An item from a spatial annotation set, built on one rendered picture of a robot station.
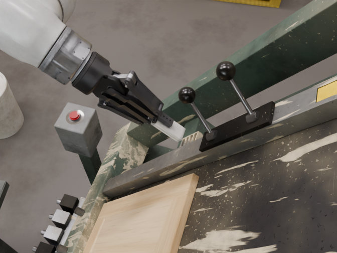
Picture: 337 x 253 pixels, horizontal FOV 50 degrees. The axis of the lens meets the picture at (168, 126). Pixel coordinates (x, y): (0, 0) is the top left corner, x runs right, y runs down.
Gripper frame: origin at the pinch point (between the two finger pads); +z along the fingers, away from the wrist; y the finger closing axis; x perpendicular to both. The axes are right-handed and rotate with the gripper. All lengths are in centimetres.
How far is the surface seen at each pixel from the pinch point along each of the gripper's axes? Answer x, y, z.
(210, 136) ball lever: 3.7, 0.4, 10.0
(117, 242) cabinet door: -15.6, -35.3, 14.1
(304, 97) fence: 5.3, 22.6, 11.7
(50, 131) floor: 65, -176, 1
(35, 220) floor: 7, -165, 17
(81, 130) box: 21, -64, -3
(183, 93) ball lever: 8.5, 0.9, 0.1
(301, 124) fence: 2.0, 20.4, 14.2
